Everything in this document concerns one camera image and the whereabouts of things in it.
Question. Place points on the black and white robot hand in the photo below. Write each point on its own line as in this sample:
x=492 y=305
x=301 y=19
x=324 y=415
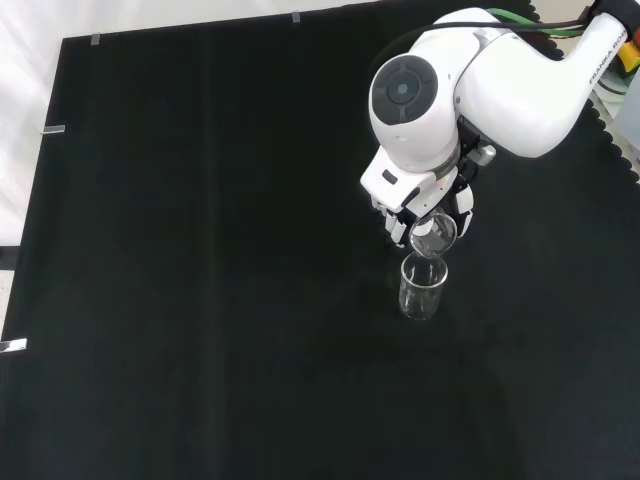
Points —
x=395 y=182

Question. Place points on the clear glass beaker with spout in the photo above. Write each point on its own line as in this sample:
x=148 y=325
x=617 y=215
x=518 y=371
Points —
x=432 y=245

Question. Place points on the tall clear glass beaker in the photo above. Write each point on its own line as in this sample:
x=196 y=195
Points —
x=422 y=300

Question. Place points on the black bench cloth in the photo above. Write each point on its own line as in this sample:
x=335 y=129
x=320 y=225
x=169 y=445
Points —
x=200 y=250

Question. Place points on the yellow stop button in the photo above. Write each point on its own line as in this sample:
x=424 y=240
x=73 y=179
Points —
x=631 y=55

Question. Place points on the black stand foot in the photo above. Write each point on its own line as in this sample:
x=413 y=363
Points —
x=7 y=257

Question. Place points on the shiny silver tape strip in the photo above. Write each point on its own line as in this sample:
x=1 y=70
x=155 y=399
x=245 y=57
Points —
x=14 y=345

